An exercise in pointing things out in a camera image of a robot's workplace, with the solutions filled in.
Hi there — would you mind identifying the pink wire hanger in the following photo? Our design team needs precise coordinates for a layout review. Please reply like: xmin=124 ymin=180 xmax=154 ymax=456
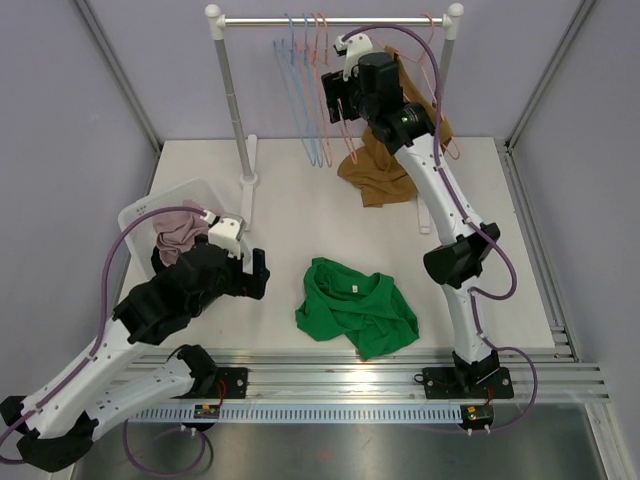
xmin=309 ymin=12 xmax=364 ymax=164
xmin=371 ymin=36 xmax=461 ymax=160
xmin=298 ymin=13 xmax=334 ymax=168

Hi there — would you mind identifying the green tank top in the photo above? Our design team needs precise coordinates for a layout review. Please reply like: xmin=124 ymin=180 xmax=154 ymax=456
xmin=295 ymin=257 xmax=420 ymax=361

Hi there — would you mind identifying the aluminium mounting rail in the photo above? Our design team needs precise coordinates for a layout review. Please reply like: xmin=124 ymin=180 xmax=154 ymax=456
xmin=67 ymin=348 xmax=614 ymax=424

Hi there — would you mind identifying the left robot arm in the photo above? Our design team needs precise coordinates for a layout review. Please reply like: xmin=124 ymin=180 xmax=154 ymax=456
xmin=1 ymin=241 xmax=270 ymax=473

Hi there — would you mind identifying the light blue wire hanger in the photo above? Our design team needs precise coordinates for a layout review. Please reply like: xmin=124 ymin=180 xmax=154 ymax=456
xmin=273 ymin=14 xmax=324 ymax=168
xmin=280 ymin=14 xmax=329 ymax=168

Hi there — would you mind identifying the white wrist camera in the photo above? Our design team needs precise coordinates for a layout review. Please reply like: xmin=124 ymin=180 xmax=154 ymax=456
xmin=333 ymin=34 xmax=374 ymax=82
xmin=202 ymin=210 xmax=246 ymax=260

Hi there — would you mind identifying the metal clothes rack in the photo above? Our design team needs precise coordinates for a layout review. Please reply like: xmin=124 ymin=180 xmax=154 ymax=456
xmin=205 ymin=3 xmax=464 ymax=229

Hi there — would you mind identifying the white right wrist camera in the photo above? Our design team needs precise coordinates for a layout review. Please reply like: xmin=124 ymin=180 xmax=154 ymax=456
xmin=333 ymin=34 xmax=374 ymax=82

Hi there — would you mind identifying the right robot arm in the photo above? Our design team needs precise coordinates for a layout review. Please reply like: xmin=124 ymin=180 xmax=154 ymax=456
xmin=322 ymin=50 xmax=500 ymax=396

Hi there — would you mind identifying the mauve pink tank top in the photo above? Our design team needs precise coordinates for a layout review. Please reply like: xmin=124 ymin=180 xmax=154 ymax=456
xmin=151 ymin=211 xmax=209 ymax=273

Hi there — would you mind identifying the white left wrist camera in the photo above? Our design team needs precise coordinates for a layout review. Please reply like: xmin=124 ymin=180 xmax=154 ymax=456
xmin=202 ymin=210 xmax=246 ymax=260

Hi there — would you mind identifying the white plastic laundry basket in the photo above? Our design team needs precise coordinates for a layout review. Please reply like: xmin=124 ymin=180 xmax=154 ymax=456
xmin=117 ymin=177 xmax=236 ymax=281

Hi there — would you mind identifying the brown tank top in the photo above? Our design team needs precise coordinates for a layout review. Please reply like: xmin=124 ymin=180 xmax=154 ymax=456
xmin=337 ymin=45 xmax=455 ymax=208

